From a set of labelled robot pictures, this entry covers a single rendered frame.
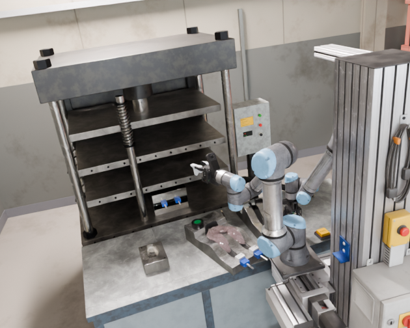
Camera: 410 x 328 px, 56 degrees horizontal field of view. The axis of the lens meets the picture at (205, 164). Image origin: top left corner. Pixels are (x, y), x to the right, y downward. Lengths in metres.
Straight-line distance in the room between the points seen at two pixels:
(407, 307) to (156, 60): 1.91
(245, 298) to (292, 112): 3.29
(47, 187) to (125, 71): 2.96
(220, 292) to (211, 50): 1.56
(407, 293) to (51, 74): 2.14
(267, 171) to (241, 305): 1.25
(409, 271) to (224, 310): 1.26
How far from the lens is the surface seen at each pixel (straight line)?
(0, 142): 5.12
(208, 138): 2.96
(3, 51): 4.87
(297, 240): 1.93
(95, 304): 2.38
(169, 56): 2.60
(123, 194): 2.92
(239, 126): 3.05
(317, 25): 5.35
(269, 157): 1.61
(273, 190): 1.69
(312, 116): 5.54
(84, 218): 2.89
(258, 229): 2.54
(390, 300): 1.62
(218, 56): 2.70
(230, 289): 2.53
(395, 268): 1.76
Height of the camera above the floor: 2.32
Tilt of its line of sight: 24 degrees down
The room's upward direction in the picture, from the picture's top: 7 degrees counter-clockwise
